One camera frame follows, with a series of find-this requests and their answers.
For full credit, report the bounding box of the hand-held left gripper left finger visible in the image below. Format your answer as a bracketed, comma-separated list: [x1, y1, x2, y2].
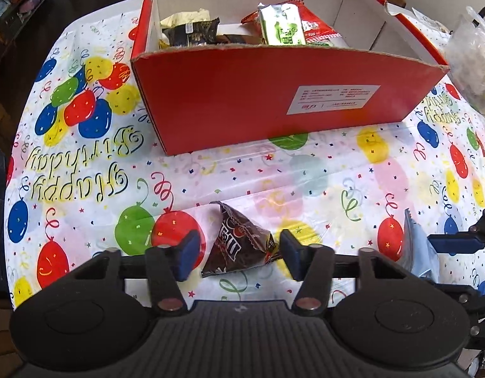
[67, 229, 201, 316]

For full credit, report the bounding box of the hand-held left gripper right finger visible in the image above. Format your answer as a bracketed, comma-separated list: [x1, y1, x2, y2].
[279, 229, 418, 316]

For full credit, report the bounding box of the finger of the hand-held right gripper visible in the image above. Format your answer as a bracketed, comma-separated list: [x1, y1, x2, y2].
[427, 207, 485, 255]
[423, 278, 485, 302]

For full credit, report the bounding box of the light blue snack packet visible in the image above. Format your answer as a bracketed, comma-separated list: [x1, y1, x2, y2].
[403, 208, 440, 280]

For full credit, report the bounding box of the dark brown snack packet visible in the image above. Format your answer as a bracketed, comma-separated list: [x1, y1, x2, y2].
[201, 201, 284, 278]

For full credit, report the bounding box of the red cardboard box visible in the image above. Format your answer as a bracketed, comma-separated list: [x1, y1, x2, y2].
[130, 0, 451, 156]

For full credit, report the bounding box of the reddish brown foil snack packet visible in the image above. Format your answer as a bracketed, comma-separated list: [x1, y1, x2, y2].
[216, 35, 267, 45]

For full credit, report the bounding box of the black snack packet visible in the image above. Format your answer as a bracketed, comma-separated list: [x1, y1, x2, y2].
[162, 17, 220, 48]

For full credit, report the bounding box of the long green snack packet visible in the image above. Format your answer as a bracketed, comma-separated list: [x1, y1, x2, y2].
[257, 2, 307, 46]

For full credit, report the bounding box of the clear packet with brown biscuit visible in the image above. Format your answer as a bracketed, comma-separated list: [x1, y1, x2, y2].
[217, 24, 262, 38]

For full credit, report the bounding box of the large red snack packet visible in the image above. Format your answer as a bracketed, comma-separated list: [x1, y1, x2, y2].
[241, 0, 341, 46]

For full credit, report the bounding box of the pale yellow snack packet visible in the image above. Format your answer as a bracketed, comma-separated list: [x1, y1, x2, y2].
[160, 8, 211, 30]

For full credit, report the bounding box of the clear plastic bag white food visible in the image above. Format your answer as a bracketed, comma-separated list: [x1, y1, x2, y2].
[443, 6, 485, 115]

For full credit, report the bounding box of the clear printed plastic sheet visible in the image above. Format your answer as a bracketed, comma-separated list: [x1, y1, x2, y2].
[411, 7, 451, 34]

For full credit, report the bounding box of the dark wooden television cabinet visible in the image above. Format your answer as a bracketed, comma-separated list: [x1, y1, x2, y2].
[0, 0, 56, 46]

